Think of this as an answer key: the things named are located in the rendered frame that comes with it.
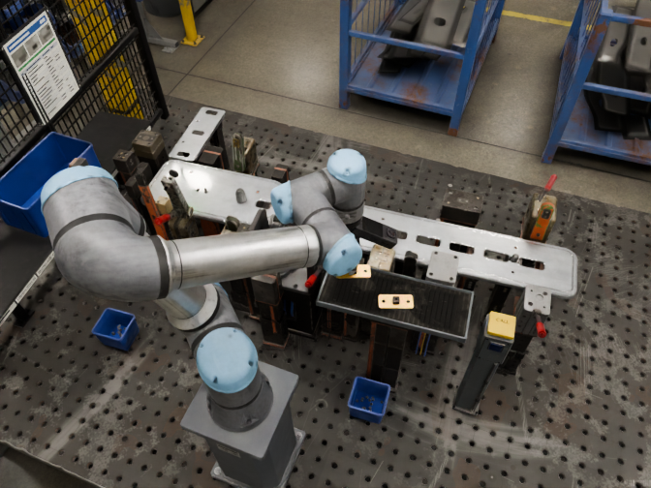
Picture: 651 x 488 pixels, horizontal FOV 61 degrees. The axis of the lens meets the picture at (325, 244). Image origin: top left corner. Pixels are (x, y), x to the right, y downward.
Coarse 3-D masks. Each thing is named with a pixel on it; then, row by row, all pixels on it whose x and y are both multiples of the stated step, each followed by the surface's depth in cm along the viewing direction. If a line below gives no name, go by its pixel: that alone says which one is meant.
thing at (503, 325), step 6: (492, 312) 132; (492, 318) 131; (498, 318) 131; (504, 318) 131; (510, 318) 131; (492, 324) 130; (498, 324) 130; (504, 324) 130; (510, 324) 130; (492, 330) 129; (498, 330) 129; (504, 330) 129; (510, 330) 129; (504, 336) 129; (510, 336) 128
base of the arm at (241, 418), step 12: (264, 384) 121; (264, 396) 120; (216, 408) 118; (228, 408) 115; (240, 408) 116; (252, 408) 118; (264, 408) 121; (216, 420) 120; (228, 420) 118; (240, 420) 118; (252, 420) 120
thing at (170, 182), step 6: (174, 174) 156; (162, 180) 154; (168, 180) 154; (174, 180) 155; (168, 186) 154; (174, 186) 156; (168, 192) 159; (174, 192) 158; (180, 192) 160; (174, 198) 161; (180, 198) 161; (174, 204) 164; (180, 204) 163; (186, 204) 165; (186, 210) 166
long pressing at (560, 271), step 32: (160, 192) 181; (192, 192) 181; (224, 192) 181; (256, 192) 181; (224, 224) 174; (384, 224) 171; (416, 224) 171; (448, 224) 171; (480, 256) 163; (544, 256) 163; (576, 288) 156
